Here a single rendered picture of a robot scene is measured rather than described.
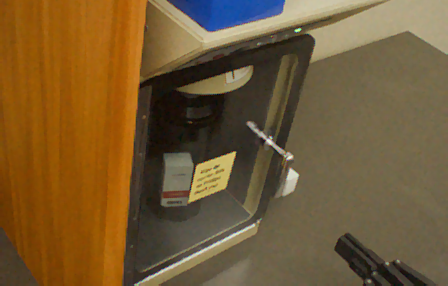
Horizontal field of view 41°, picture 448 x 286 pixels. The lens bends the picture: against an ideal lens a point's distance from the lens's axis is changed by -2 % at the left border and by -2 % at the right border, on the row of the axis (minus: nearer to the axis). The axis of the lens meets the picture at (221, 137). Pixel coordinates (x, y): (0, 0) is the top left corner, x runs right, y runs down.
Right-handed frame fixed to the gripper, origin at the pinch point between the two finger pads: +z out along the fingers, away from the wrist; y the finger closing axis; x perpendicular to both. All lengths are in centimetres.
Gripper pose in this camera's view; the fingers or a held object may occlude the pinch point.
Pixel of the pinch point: (357, 255)
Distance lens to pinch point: 92.1
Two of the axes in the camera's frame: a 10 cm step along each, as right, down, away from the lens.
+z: -6.2, -5.6, 5.5
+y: -7.7, 2.9, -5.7
